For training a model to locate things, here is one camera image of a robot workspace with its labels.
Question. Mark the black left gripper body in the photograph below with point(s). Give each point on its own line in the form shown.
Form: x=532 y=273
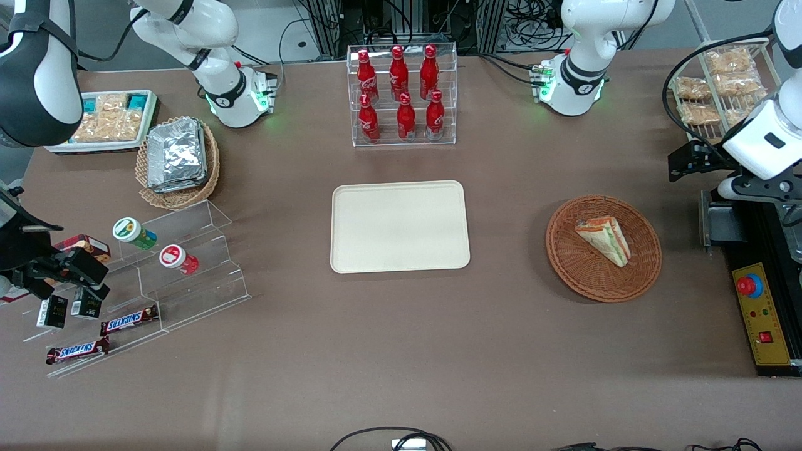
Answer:
x=707 y=160

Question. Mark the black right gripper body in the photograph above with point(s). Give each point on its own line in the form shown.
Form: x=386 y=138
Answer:
x=19 y=247

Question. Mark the triangular sandwich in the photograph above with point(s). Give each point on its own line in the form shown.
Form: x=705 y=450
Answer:
x=604 y=241

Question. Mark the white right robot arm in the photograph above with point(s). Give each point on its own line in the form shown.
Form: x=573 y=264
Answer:
x=219 y=94

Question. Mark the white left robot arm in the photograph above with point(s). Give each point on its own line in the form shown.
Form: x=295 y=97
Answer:
x=586 y=37

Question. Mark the white snack tray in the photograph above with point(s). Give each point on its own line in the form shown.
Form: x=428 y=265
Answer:
x=56 y=148

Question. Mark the light tan wicker basket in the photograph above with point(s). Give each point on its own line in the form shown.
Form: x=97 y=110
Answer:
x=178 y=199

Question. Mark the brown round wicker basket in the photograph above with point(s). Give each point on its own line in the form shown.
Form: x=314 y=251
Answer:
x=589 y=279

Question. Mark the cream rectangular tray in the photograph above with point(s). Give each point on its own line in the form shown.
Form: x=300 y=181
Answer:
x=400 y=227

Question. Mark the small black box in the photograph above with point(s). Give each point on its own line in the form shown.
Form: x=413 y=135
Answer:
x=86 y=305
x=52 y=312

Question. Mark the red-brown snack box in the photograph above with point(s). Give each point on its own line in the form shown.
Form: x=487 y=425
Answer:
x=88 y=243

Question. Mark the clear bag of fried snacks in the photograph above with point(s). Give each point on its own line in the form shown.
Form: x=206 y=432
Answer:
x=738 y=114
x=692 y=88
x=738 y=84
x=728 y=61
x=698 y=114

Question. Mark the brown Snickers bar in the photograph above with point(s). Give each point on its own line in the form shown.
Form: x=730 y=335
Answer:
x=78 y=351
x=128 y=321

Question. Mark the green-lidded cup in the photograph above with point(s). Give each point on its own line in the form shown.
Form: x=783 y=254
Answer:
x=131 y=232

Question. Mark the red-lidded cup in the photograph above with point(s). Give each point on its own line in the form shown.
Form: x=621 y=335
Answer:
x=175 y=258

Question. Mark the black machine housing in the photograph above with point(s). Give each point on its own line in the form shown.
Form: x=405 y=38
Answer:
x=745 y=250

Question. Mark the clear acrylic stepped stand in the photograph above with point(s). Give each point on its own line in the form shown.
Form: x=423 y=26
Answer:
x=194 y=288

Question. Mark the steel pan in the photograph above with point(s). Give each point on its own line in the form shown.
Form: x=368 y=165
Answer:
x=796 y=244

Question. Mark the red emergency stop button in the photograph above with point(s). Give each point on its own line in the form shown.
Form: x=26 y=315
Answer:
x=748 y=285

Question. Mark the silver foil packet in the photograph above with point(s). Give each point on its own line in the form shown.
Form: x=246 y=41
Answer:
x=177 y=150
x=185 y=186

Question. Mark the clear pack of crackers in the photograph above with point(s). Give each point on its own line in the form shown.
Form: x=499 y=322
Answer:
x=91 y=127
x=125 y=125
x=113 y=103

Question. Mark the teal snack pack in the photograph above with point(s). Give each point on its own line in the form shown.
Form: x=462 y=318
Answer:
x=89 y=105
x=136 y=101

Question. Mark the yellow control panel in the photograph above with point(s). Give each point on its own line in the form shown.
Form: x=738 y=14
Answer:
x=767 y=313

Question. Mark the clear acrylic bottle rack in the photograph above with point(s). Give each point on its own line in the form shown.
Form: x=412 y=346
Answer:
x=448 y=94

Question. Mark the red cola bottle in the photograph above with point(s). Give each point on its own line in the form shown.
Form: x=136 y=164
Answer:
x=398 y=72
x=435 y=118
x=406 y=120
x=367 y=78
x=369 y=122
x=429 y=72

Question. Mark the small silver device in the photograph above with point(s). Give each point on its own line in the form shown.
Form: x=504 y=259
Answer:
x=408 y=445

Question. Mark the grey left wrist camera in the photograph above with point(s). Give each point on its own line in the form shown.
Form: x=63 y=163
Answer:
x=733 y=188

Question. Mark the grey metal bracket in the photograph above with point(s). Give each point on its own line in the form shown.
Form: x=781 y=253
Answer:
x=720 y=222

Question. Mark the black aluminium frame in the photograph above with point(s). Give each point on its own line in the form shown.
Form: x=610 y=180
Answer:
x=407 y=22

